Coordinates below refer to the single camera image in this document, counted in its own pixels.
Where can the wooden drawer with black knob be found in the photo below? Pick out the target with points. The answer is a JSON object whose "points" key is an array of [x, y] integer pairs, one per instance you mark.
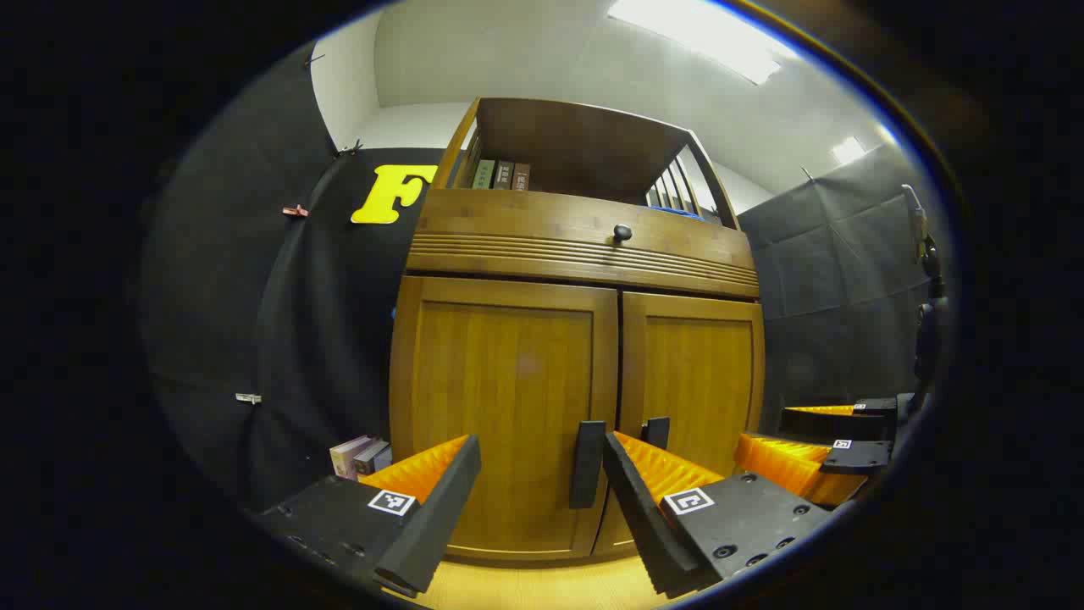
{"points": [[508, 216]]}

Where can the blue cloth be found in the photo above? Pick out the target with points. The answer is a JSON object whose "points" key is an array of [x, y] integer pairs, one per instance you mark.
{"points": [[682, 213]]}

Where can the reddish brown book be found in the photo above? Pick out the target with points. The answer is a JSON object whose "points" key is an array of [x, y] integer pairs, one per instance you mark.
{"points": [[521, 178]]}

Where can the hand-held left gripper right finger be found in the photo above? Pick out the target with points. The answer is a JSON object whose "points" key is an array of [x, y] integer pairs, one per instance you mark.
{"points": [[644, 525]]}

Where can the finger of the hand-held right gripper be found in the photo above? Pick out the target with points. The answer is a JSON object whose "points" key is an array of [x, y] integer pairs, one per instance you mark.
{"points": [[834, 421], [792, 470]]}

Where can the wooden double-door shoe cabinet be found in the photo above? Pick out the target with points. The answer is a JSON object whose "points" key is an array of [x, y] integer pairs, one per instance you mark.
{"points": [[576, 135]]}

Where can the blue book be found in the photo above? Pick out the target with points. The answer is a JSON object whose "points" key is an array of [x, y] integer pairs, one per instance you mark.
{"points": [[384, 458]]}

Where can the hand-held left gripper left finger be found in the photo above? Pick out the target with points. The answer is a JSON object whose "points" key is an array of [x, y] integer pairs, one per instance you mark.
{"points": [[432, 517]]}

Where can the large ceiling light panel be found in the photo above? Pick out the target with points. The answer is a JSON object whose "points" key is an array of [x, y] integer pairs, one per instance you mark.
{"points": [[703, 34]]}

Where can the wooden shoe cabinet door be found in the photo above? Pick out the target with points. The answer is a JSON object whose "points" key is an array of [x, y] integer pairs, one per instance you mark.
{"points": [[694, 381], [500, 381]]}

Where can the black backdrop cloth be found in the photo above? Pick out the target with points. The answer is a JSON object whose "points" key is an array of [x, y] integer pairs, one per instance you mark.
{"points": [[322, 322], [838, 280]]}

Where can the red clip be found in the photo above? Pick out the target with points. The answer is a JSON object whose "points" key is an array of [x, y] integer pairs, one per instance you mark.
{"points": [[295, 210]]}

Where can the small ceiling light panel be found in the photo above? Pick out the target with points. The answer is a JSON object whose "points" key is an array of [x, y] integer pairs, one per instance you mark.
{"points": [[848, 150]]}

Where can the dark grey book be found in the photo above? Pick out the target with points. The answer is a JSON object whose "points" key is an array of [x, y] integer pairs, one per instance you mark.
{"points": [[370, 457]]}

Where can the pale pink book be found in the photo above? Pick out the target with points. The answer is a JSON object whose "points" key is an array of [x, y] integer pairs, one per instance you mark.
{"points": [[347, 456]]}

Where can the dark brown book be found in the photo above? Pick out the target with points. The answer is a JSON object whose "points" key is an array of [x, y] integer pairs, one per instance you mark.
{"points": [[504, 176]]}

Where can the silver clip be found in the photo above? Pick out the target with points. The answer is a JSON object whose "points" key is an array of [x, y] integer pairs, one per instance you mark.
{"points": [[248, 398]]}

